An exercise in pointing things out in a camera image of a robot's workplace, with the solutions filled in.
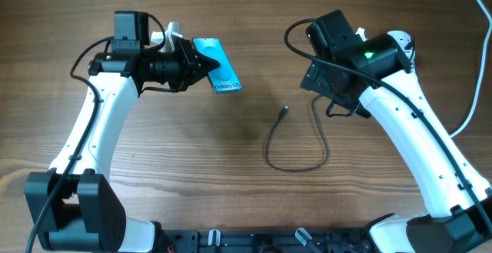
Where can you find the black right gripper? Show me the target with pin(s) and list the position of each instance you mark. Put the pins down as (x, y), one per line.
(316, 80)

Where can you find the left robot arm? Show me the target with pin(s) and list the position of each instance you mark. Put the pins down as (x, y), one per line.
(72, 204)

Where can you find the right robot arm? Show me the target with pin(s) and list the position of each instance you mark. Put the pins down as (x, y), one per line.
(376, 78)

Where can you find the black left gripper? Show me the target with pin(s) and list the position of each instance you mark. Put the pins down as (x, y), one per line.
(191, 72)

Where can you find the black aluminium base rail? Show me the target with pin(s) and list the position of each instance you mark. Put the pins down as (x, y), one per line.
(302, 240)

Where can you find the white power strip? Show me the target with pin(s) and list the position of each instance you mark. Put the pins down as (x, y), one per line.
(406, 43)

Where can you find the blue Galaxy smartphone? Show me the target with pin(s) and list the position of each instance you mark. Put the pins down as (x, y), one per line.
(223, 79)

